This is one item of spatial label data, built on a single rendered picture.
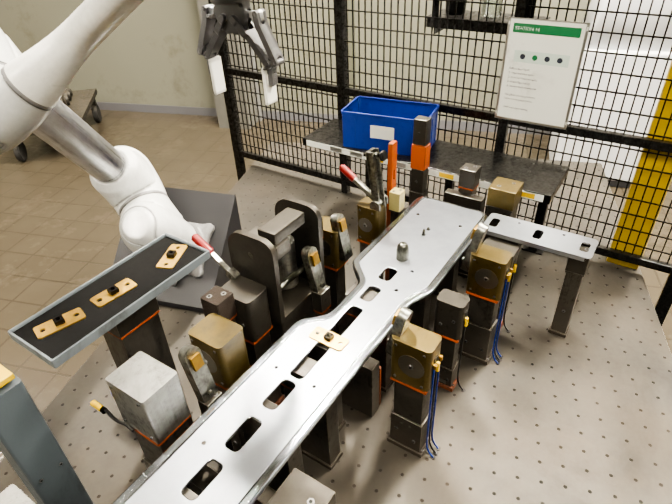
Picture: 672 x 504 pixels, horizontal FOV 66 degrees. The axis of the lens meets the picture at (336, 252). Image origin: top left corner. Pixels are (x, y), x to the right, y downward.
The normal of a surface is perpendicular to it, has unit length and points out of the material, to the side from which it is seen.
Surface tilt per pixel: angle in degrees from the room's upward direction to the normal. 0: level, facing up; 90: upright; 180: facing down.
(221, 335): 0
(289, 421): 0
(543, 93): 90
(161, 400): 90
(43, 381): 0
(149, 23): 90
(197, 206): 42
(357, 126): 90
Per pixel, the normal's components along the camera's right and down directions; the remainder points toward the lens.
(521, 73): -0.54, 0.51
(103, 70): -0.25, 0.57
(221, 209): -0.21, -0.23
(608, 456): -0.04, -0.81
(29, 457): 0.83, 0.29
